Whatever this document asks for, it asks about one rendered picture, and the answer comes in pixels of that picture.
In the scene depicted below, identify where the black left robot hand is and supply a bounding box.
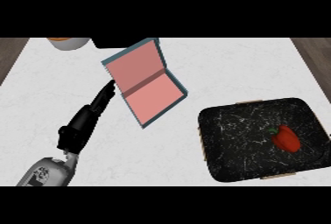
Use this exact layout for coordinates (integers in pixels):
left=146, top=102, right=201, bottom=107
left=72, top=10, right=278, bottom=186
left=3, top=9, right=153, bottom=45
left=56, top=79, right=118, bottom=155

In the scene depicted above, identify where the pink box with teal edges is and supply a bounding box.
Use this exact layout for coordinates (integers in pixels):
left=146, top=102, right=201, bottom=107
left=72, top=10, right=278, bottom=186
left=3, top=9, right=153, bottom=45
left=100, top=38, right=189, bottom=130

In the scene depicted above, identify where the black marble tray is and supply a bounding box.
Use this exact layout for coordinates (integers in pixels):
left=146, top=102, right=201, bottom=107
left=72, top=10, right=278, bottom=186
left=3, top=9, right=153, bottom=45
left=196, top=97, right=331, bottom=184

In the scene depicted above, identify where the red bell pepper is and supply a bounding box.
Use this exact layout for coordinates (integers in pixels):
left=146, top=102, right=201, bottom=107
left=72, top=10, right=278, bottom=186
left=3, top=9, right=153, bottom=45
left=264, top=124, right=303, bottom=153

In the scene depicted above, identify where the white cup with orange content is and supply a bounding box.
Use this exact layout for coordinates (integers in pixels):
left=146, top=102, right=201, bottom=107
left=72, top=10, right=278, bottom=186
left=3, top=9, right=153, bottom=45
left=46, top=38, right=93, bottom=52

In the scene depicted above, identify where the black appliance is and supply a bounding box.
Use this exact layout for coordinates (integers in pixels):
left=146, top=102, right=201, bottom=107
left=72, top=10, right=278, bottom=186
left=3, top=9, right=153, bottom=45
left=90, top=38, right=150, bottom=50

